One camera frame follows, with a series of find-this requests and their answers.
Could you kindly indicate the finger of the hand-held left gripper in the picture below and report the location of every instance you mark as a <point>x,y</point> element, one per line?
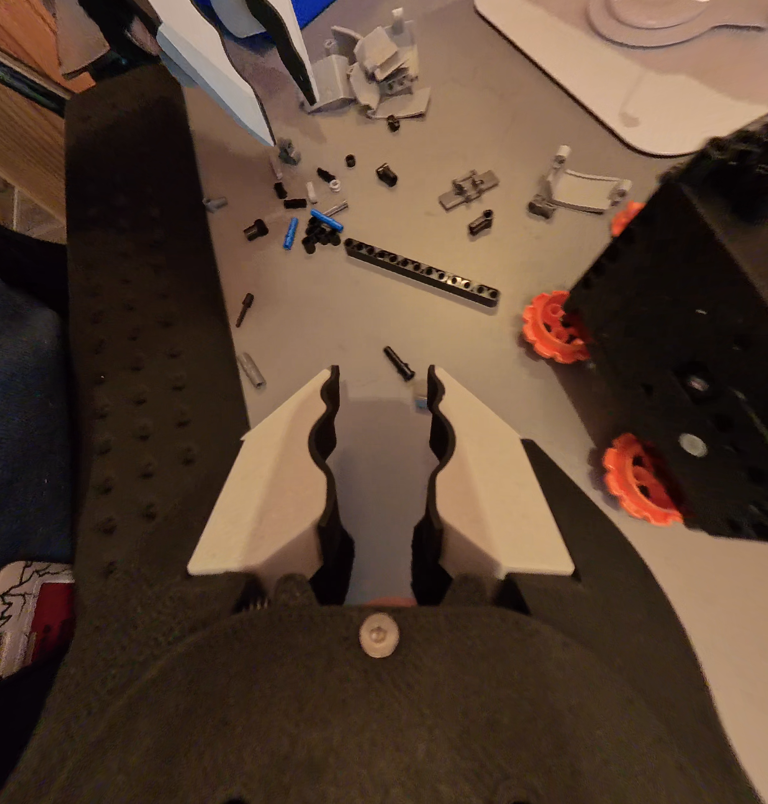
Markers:
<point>289,25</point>
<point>202,50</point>

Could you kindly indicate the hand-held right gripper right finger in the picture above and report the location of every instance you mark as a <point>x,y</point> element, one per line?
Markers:
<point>497,496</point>

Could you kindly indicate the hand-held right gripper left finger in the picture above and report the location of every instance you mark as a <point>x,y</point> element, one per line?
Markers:
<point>264,496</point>

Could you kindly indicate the blue plastic bin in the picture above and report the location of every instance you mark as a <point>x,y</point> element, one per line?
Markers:
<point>315,9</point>

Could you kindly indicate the black connector peg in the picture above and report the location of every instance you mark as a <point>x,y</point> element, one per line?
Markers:
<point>399,363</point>

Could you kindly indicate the small black pins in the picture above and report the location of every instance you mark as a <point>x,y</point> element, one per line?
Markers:
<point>256,230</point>

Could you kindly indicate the blue toy pin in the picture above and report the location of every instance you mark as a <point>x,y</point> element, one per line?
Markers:
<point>290,233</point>
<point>327,218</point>

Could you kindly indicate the grey orange toy vehicle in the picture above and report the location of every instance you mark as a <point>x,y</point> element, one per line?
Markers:
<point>685,314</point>

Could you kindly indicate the grey flat link piece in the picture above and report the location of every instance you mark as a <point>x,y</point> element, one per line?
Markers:
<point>468,188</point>

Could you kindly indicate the light grey curved panel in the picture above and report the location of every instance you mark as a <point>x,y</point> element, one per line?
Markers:
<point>330,81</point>

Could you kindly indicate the light grey block with holes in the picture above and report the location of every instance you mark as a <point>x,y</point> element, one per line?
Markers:
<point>384,63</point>

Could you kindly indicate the light grey panel with clip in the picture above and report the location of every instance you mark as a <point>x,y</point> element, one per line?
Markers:
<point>401,28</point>

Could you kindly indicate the small light grey piece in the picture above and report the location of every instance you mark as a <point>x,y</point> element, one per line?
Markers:
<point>420,402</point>

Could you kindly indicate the light grey axle sleeve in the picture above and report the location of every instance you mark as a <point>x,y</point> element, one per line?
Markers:
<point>250,369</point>

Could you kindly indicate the light grey flat panel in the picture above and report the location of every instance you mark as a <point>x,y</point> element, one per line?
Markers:
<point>402,107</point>

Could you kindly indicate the black dotted chair armrest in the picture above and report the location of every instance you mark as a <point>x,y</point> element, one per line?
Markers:
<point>145,314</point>

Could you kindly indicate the long black beam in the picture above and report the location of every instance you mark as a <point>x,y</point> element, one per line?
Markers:
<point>421,271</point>

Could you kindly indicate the person's blue jeans leg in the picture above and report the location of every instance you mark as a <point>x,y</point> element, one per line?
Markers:
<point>19,408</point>

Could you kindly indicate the red white printed tag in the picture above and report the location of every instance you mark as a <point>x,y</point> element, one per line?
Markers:
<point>26,615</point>

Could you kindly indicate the white tablet stand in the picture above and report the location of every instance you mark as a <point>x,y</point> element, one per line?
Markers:
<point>578,69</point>

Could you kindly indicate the dark grey connector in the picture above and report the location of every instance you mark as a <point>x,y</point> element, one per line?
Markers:
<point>542,207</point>

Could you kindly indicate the large light grey ringed panel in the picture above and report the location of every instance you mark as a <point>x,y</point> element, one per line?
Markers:
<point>584,188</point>

